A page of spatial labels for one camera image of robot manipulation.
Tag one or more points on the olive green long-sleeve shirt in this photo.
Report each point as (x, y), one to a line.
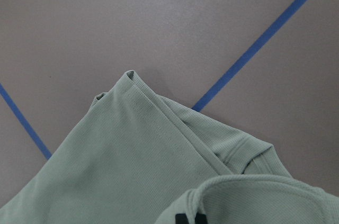
(138, 157)

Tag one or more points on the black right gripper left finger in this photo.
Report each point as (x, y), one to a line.
(180, 218)

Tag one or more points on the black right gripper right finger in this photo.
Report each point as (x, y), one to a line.
(200, 218)

